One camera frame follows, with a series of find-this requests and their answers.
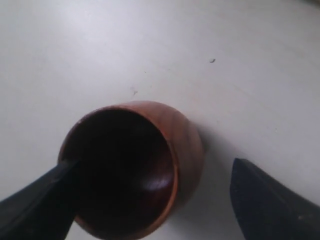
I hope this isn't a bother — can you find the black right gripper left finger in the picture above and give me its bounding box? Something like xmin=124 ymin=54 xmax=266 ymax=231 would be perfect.
xmin=0 ymin=161 xmax=82 ymax=240

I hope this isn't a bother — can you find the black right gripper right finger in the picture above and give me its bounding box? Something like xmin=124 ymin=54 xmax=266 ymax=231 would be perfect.
xmin=229 ymin=158 xmax=320 ymax=240

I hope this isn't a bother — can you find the brown wooden cup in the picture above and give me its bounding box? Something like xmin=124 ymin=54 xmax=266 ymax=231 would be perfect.
xmin=57 ymin=100 xmax=205 ymax=240

